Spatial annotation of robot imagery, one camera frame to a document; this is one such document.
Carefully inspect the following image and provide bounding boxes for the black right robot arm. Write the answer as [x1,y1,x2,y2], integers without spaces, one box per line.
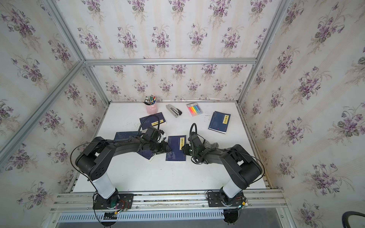
[182,132,264,201]

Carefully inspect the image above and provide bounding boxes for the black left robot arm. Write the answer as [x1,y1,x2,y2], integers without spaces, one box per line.
[75,127,171,200]

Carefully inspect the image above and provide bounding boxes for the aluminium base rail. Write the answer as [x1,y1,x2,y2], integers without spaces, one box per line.
[48,189,289,226]

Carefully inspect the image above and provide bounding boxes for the pink pen cup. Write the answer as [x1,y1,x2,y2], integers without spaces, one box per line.
[145,103,158,115]

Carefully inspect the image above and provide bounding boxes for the pens in cup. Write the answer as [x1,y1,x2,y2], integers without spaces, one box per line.
[144,96,156,105]

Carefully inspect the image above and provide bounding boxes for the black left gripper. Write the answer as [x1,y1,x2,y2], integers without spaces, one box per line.
[148,141,174,154]

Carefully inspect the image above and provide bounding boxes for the blue book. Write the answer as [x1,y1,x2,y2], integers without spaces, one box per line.
[137,150,155,162]
[139,112,166,130]
[114,131,142,142]
[165,135,186,162]
[208,111,231,134]

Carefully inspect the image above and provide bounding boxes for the colourful highlighter pack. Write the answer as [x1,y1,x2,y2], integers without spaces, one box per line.
[186,102,203,116]

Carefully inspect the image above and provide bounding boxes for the grey black stapler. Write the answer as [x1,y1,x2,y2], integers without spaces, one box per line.
[166,104,182,118]

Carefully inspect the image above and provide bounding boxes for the grey patterned cloth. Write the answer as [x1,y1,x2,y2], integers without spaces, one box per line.
[203,141,219,149]

